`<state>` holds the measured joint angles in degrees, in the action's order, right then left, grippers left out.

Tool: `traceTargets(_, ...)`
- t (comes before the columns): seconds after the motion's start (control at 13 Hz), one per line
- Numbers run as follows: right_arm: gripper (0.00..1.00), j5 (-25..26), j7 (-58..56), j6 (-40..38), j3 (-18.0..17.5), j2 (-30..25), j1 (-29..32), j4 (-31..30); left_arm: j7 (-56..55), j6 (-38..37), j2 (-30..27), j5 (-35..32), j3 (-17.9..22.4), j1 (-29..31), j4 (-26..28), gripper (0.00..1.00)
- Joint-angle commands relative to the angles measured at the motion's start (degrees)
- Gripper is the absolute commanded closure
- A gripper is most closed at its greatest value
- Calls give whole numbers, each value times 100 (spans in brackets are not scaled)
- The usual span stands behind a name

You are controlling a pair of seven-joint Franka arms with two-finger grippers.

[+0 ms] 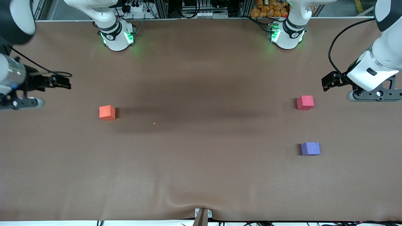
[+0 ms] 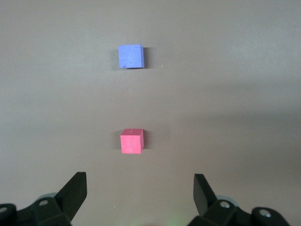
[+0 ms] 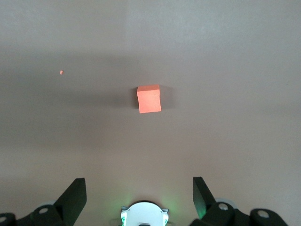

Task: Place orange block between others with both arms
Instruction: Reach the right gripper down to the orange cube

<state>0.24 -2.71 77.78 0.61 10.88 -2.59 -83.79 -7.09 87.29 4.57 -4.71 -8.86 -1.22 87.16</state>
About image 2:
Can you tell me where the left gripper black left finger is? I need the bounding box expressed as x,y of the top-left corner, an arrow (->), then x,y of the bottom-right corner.
0,171 -> 88,226

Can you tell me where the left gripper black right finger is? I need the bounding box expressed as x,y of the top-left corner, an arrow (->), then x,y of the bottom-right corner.
188,173 -> 291,226

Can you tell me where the red foam cube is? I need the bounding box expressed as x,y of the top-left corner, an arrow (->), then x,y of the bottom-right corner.
120,128 -> 144,155

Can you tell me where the brown table mat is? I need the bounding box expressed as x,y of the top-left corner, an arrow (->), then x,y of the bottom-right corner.
0,0 -> 301,226

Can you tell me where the purple foam cube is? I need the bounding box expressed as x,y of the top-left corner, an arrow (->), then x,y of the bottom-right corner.
117,44 -> 144,69

